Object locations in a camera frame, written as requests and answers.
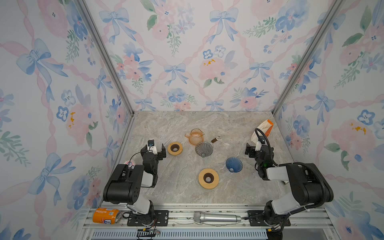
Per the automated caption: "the small wooden dripper ring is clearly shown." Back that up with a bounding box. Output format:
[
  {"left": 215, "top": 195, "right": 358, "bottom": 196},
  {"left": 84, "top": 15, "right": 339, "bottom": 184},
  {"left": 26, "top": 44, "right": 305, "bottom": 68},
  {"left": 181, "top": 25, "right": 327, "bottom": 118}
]
[{"left": 167, "top": 141, "right": 184, "bottom": 156}]

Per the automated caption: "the orange glass carafe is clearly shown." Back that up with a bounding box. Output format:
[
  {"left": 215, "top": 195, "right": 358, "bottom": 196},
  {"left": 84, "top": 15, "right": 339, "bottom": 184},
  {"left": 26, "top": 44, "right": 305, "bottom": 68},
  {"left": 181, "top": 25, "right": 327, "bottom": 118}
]
[{"left": 185, "top": 129, "right": 205, "bottom": 146}]

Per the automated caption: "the grey glass dripper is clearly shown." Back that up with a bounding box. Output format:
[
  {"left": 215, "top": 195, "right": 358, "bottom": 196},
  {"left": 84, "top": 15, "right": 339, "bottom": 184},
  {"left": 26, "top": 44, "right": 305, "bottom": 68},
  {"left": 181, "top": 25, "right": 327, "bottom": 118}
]
[{"left": 195, "top": 142, "right": 214, "bottom": 158}]

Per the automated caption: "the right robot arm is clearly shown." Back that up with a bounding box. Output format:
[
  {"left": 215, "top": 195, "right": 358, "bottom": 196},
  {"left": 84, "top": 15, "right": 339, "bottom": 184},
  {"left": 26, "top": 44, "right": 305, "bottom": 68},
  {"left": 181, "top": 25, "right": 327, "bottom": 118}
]
[{"left": 245, "top": 144, "right": 334, "bottom": 226}]

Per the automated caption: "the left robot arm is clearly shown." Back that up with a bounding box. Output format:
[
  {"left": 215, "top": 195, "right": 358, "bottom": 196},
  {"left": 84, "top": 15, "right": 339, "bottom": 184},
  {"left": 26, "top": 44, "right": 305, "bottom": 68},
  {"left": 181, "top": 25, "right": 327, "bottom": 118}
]
[{"left": 103, "top": 140, "right": 167, "bottom": 216}]

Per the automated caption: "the blue glass dripper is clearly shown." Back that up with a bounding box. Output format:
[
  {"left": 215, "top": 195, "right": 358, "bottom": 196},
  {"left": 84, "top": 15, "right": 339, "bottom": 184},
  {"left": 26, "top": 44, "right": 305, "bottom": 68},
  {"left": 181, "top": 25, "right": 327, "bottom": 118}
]
[{"left": 226, "top": 157, "right": 243, "bottom": 173}]

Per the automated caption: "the orange can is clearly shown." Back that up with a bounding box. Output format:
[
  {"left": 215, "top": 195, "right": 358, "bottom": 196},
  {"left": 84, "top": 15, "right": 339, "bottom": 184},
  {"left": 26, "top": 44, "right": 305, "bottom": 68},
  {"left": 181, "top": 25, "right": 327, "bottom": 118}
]
[{"left": 93, "top": 208, "right": 121, "bottom": 225}]

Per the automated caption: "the silver microphone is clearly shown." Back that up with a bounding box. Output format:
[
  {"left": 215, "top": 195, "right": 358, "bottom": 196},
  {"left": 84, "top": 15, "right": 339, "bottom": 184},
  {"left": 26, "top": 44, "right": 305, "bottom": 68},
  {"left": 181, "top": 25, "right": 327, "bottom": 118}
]
[{"left": 194, "top": 212, "right": 242, "bottom": 224}]

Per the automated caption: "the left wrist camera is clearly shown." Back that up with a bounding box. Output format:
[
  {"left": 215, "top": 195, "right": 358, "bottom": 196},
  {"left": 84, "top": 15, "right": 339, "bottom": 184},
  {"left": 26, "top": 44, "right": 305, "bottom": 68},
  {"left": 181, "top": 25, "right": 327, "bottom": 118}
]
[{"left": 147, "top": 139, "right": 158, "bottom": 155}]

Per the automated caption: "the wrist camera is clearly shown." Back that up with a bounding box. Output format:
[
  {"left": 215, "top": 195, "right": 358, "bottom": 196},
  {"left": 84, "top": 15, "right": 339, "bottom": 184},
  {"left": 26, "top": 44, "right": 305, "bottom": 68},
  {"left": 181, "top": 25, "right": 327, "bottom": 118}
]
[
  {"left": 255, "top": 136, "right": 266, "bottom": 151},
  {"left": 147, "top": 139, "right": 158, "bottom": 155}
]

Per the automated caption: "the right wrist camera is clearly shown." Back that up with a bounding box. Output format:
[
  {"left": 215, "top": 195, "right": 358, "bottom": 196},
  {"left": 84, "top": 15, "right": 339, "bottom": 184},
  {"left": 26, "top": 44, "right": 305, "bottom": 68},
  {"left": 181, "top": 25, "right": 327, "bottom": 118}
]
[{"left": 255, "top": 136, "right": 266, "bottom": 151}]

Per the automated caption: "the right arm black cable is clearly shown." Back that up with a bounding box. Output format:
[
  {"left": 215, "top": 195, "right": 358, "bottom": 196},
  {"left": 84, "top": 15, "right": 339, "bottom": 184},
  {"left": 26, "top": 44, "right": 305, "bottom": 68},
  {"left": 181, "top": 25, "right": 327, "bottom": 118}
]
[{"left": 254, "top": 128, "right": 326, "bottom": 208}]

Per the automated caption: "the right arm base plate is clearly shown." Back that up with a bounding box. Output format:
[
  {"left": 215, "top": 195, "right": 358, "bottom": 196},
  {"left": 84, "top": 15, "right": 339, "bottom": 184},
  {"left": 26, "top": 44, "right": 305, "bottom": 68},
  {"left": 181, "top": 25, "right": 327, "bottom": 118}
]
[{"left": 244, "top": 210, "right": 285, "bottom": 227}]

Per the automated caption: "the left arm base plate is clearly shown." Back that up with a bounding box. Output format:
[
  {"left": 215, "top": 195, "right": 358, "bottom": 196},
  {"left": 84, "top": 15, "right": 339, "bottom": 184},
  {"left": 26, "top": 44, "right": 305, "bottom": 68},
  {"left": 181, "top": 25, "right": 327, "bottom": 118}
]
[{"left": 126, "top": 210, "right": 169, "bottom": 227}]

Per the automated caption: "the large wooden dripper ring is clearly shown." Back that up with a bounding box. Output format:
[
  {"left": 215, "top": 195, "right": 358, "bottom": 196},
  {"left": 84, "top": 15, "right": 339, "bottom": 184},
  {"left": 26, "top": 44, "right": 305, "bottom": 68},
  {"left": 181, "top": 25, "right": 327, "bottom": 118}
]
[{"left": 197, "top": 167, "right": 220, "bottom": 190}]

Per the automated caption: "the aluminium front rail frame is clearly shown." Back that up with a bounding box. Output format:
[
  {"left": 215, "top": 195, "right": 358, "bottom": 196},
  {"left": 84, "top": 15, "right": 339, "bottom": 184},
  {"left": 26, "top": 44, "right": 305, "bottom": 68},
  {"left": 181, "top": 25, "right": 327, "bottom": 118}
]
[{"left": 77, "top": 204, "right": 340, "bottom": 240}]

